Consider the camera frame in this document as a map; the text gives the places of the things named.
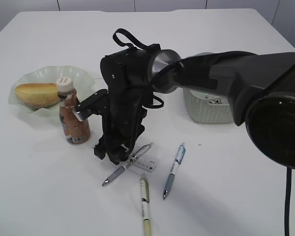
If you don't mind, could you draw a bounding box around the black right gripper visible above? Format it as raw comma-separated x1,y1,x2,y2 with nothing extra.
94,48,155,165

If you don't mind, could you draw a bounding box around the grey grip silver pen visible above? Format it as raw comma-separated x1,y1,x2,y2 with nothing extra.
102,143,153,187

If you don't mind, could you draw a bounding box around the clear plastic ruler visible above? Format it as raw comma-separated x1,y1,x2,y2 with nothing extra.
131,156,157,173

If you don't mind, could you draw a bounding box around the brown coffee bottle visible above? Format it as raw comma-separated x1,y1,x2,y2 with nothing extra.
56,77,90,145

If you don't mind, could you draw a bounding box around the blue white grey-grip pen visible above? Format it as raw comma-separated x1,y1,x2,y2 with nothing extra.
163,142,186,200

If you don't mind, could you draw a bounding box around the sugared bread bun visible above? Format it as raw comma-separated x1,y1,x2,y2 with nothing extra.
15,83,59,109

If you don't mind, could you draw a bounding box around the paper scrap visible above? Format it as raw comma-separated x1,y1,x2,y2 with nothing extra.
204,94,222,104

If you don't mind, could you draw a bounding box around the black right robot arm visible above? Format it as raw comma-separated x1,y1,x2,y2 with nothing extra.
94,48,295,169

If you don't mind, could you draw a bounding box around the beige grip white pen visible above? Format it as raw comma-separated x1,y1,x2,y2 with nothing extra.
140,174,152,236

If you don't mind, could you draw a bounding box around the pale green wavy glass plate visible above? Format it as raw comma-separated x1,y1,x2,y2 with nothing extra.
8,65,95,117

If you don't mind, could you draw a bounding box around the pale green plastic basket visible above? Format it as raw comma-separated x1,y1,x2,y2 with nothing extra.
182,52,236,124

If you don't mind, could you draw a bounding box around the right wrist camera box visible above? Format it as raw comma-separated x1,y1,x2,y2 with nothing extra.
73,89,109,121

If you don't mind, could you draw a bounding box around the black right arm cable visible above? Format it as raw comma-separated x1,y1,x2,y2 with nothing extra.
112,28,295,236

